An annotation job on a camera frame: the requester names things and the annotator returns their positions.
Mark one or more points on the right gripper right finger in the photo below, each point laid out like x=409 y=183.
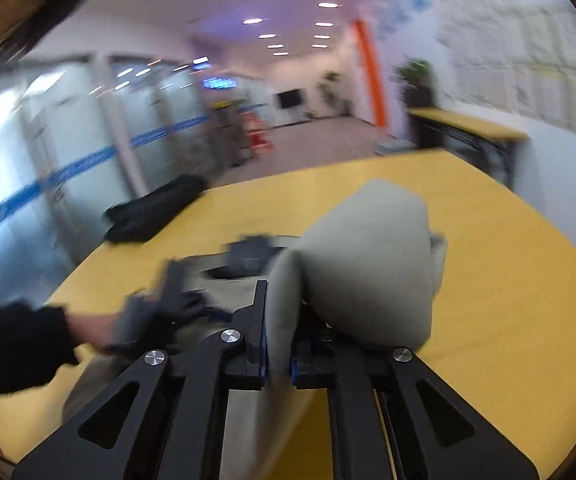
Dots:
x=391 y=416

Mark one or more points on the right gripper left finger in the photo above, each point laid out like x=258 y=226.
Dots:
x=164 y=417

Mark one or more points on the beige and black jacket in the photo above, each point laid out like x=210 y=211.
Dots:
x=370 y=268

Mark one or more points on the person's black sleeve forearm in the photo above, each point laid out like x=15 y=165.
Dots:
x=34 y=344

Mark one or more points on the person's left hand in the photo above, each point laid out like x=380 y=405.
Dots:
x=96 y=330

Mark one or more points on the folded black garment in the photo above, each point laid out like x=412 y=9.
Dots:
x=139 y=220

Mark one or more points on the sunflower pot on stand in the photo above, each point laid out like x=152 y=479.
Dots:
x=228 y=134

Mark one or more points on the red boxes stack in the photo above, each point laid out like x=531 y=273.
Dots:
x=256 y=132

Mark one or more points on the grey plastic stool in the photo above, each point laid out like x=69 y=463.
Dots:
x=393 y=146

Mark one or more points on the tall corner plant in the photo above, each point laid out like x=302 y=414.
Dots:
x=335 y=93

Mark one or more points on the narrow yellow side table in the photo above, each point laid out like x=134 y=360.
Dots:
x=480 y=134

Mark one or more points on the orange door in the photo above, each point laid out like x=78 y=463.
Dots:
x=372 y=72

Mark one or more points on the potted green plant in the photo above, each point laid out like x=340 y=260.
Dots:
x=416 y=77

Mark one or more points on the black wall television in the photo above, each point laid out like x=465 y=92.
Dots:
x=289 y=99

